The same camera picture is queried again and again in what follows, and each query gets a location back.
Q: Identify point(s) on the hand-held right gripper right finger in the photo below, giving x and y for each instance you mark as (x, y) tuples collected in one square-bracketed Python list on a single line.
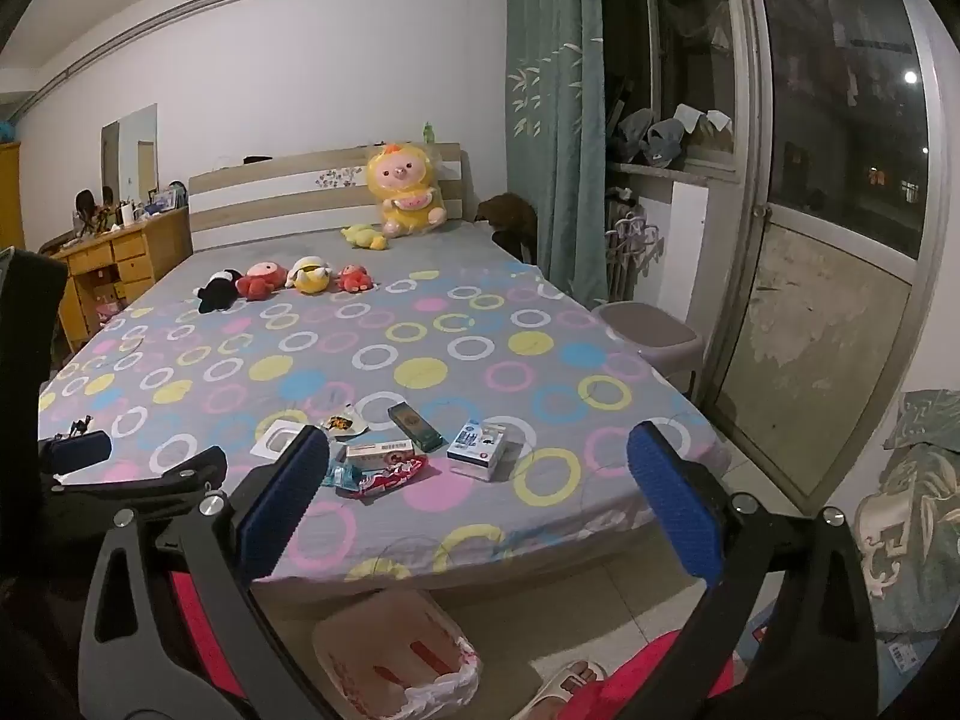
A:
[(675, 510)]

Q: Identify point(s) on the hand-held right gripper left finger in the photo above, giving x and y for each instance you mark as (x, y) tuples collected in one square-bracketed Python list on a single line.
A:
[(279, 502)]

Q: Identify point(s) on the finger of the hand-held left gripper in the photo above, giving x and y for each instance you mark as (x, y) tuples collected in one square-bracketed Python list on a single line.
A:
[(180, 469), (75, 451)]

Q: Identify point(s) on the white square packet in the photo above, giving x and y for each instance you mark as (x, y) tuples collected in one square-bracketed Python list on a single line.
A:
[(274, 439)]

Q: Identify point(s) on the blue candy wrapper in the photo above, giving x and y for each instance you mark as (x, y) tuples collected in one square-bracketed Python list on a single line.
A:
[(341, 475)]

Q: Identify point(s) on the yellow black snack packet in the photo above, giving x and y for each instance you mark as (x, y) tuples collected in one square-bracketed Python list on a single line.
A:
[(343, 424)]

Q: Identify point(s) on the red white wrapper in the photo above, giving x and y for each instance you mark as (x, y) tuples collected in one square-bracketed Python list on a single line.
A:
[(382, 478)]

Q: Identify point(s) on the red white long box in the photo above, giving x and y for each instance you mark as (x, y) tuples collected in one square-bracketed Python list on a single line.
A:
[(379, 453)]

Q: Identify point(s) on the dark green box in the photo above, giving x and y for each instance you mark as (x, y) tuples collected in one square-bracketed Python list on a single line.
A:
[(414, 427)]

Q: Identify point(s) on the white plastic bag red print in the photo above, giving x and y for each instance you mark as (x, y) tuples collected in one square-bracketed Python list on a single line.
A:
[(360, 660)]

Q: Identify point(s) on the blue white box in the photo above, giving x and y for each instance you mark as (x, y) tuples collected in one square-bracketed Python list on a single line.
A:
[(476, 454)]

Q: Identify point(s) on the pile of small boxes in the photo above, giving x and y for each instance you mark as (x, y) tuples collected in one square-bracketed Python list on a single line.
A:
[(101, 292)]

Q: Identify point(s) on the yellow wooden wardrobe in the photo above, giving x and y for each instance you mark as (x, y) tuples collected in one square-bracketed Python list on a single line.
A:
[(9, 195)]

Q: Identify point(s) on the wooden desk with drawers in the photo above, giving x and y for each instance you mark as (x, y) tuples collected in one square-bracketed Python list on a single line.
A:
[(150, 247)]

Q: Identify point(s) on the person's red pants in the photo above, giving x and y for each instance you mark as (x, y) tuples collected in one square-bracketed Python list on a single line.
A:
[(202, 630)]

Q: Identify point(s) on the row of small desk items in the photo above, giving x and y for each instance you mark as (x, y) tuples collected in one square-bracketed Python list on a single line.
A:
[(161, 201)]

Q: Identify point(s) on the grey lidded bin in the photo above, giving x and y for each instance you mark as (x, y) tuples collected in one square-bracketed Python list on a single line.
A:
[(652, 334)]

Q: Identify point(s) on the black white plush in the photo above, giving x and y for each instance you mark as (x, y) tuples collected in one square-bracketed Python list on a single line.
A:
[(216, 291)]

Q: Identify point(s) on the red round plush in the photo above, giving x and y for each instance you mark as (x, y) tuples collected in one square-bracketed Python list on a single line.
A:
[(261, 283)]

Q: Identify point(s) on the cream slipper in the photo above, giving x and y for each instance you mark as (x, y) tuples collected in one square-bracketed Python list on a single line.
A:
[(547, 690)]

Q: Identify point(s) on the yellow white plush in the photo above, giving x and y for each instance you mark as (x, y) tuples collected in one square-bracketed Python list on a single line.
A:
[(309, 276)]

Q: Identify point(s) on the small red plush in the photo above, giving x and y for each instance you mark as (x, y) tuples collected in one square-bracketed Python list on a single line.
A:
[(354, 279)]

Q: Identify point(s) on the green patterned cloth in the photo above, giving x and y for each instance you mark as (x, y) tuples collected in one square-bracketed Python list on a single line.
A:
[(915, 525)]

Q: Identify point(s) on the beige wooden bed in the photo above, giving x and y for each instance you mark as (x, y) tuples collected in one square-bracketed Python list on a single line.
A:
[(255, 195)]

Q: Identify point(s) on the grey framed balcony door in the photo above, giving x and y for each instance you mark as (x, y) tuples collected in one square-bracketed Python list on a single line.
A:
[(832, 300)]

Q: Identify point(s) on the bundle of clothes hangers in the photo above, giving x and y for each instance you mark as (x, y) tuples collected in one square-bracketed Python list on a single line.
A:
[(634, 244)]

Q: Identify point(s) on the white barcode tag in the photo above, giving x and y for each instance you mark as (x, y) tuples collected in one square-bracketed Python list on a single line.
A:
[(904, 654)]

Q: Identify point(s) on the white board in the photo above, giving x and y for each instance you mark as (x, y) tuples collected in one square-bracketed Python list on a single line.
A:
[(690, 240)]

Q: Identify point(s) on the small yellow green plush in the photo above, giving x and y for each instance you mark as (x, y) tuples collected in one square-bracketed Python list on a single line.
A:
[(364, 238)]

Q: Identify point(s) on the dark brown furry thing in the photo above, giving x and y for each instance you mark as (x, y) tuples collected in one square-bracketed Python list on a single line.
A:
[(514, 221)]

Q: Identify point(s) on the large yellow pig plush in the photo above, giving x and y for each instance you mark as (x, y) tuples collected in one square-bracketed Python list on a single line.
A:
[(401, 191)]

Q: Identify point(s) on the pile of grey caps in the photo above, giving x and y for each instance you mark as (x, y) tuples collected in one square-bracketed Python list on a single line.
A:
[(652, 136)]

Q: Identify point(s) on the green bottle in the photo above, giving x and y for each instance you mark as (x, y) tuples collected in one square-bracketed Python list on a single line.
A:
[(428, 133)]

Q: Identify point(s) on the green leaf print curtain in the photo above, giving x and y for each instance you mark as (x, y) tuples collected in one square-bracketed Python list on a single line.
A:
[(555, 127)]

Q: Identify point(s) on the grey framed window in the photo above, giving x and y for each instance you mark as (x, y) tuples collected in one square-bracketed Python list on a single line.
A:
[(697, 52)]

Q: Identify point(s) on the wall mirror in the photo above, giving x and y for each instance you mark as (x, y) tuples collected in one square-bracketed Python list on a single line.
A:
[(131, 150)]

